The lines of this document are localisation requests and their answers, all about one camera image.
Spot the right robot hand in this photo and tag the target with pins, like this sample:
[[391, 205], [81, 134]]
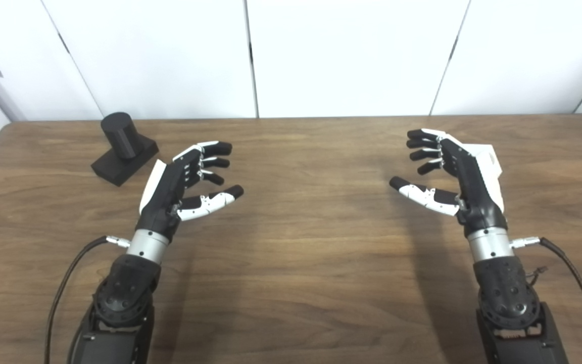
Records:
[[473, 192]]

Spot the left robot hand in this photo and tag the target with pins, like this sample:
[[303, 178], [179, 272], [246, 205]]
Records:
[[162, 194]]

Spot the white square piece with hole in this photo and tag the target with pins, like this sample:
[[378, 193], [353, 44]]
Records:
[[485, 151]]

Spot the black peg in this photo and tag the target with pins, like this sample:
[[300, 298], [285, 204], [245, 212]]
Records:
[[122, 136]]

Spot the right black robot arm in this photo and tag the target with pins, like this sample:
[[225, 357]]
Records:
[[508, 298]]

